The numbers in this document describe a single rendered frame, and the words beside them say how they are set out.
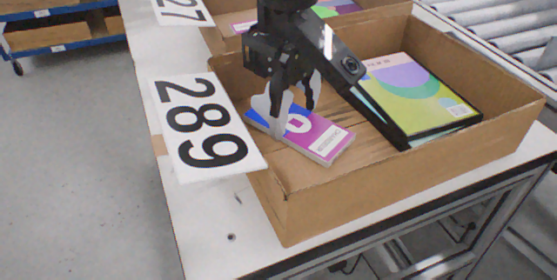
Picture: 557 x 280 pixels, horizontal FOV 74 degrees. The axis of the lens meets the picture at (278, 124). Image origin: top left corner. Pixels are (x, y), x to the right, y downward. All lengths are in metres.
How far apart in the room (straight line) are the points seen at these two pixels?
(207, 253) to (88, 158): 1.34
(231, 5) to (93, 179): 1.00
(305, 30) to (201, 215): 0.26
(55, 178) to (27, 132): 0.37
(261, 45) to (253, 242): 0.24
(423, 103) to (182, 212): 0.38
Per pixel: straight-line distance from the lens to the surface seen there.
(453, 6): 1.07
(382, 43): 0.73
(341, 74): 0.44
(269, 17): 0.48
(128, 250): 1.40
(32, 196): 1.71
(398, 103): 0.58
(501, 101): 0.63
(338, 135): 0.55
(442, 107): 0.60
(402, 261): 1.16
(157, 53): 0.80
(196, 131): 0.42
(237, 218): 0.48
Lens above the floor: 1.14
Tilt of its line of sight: 42 degrees down
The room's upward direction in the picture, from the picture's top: straight up
